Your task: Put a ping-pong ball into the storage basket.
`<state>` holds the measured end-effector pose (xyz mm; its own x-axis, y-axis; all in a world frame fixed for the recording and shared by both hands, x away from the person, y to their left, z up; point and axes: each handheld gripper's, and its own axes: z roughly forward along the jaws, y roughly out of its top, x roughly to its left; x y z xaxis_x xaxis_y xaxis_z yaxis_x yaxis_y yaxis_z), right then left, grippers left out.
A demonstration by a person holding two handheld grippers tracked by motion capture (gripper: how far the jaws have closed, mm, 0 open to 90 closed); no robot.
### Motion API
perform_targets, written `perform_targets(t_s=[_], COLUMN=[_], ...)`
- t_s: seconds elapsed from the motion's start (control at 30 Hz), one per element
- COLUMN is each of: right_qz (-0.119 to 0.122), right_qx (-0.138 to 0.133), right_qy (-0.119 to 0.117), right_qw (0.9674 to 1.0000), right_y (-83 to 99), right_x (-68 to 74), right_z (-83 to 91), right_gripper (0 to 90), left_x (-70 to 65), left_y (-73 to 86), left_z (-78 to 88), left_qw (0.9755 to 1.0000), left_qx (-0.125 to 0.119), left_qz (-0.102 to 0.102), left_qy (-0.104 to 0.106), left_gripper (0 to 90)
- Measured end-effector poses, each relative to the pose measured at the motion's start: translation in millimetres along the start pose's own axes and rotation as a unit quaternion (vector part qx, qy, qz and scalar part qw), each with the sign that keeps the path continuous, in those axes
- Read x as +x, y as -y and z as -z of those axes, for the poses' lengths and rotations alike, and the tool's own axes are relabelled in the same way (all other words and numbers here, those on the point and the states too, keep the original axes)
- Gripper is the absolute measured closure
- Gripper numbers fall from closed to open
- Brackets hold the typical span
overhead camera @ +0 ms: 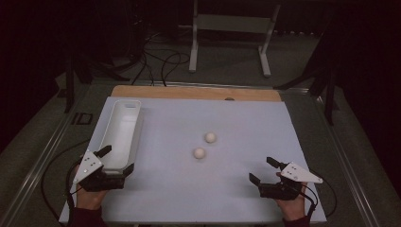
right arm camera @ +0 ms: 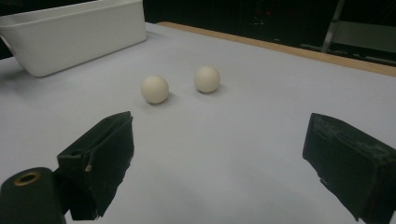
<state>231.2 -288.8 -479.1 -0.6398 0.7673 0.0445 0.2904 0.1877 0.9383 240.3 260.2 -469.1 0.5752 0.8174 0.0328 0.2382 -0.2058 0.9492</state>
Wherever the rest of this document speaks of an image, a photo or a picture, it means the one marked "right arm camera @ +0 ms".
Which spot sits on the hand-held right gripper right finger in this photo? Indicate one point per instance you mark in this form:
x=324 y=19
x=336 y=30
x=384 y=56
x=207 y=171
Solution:
x=355 y=165

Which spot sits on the white ball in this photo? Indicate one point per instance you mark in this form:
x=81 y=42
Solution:
x=154 y=89
x=207 y=79

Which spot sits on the white plastic bin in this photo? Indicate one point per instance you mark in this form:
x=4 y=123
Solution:
x=77 y=43

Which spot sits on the grey metal stand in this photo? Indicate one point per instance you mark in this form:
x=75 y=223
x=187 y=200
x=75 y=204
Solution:
x=361 y=34

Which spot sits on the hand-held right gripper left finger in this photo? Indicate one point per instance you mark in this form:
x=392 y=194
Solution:
x=102 y=161

